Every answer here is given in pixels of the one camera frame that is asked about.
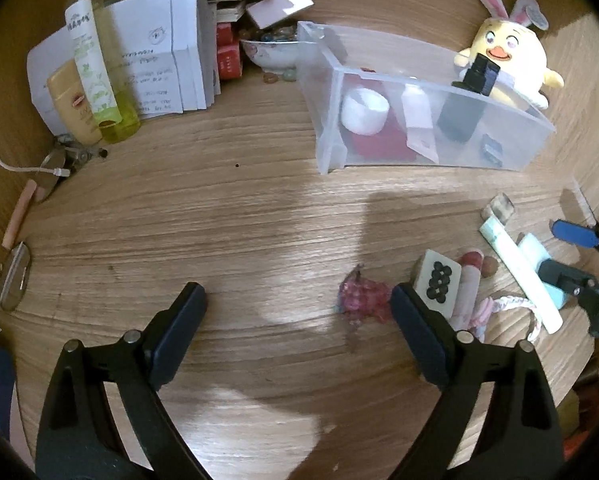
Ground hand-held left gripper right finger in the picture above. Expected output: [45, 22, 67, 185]
[390, 282, 565, 480]

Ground red box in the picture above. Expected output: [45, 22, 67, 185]
[347, 67, 430, 166]

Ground pink white braided rope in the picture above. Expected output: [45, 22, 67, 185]
[467, 294, 543, 343]

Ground yellow chick plush toy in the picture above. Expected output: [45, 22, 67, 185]
[453, 0, 565, 111]

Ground white pink bottle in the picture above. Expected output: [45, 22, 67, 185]
[401, 85, 439, 165]

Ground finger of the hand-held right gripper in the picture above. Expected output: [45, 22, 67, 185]
[538, 258, 597, 307]
[552, 218, 599, 261]

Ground pale green tube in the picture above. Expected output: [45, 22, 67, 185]
[479, 215, 564, 335]

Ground white cable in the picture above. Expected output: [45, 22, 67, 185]
[0, 137, 72, 179]

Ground pink stick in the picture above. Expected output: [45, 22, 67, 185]
[3, 178, 39, 248]

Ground pink bead cluster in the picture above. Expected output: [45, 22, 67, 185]
[337, 266, 393, 323]

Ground yellow cream tube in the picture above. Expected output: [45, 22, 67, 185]
[46, 59, 102, 147]

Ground dark green spray bottle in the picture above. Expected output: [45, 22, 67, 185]
[437, 54, 503, 143]

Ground white folded paper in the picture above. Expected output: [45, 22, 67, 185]
[26, 0, 222, 131]

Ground pink lip tube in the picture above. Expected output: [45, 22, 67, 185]
[452, 250, 486, 328]

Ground clear plastic storage box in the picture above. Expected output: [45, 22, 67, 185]
[296, 21, 556, 176]

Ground red boxes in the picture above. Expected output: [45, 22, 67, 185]
[214, 20, 244, 81]

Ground metal frame glasses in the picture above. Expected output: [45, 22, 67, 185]
[33, 135, 109, 196]

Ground yellow-green spray bottle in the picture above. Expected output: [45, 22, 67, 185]
[68, 0, 141, 143]

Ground mahjong tile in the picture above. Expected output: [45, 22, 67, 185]
[412, 249, 465, 316]

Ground ceramic bowl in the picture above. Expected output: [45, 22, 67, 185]
[239, 30, 305, 73]

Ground round lens glasses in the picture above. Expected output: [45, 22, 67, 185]
[0, 241, 32, 311]

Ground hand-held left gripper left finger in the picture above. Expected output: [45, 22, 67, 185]
[35, 282, 215, 480]

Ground small white box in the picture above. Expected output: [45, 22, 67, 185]
[244, 0, 314, 30]

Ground white tape roll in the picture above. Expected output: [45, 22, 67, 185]
[341, 87, 391, 136]

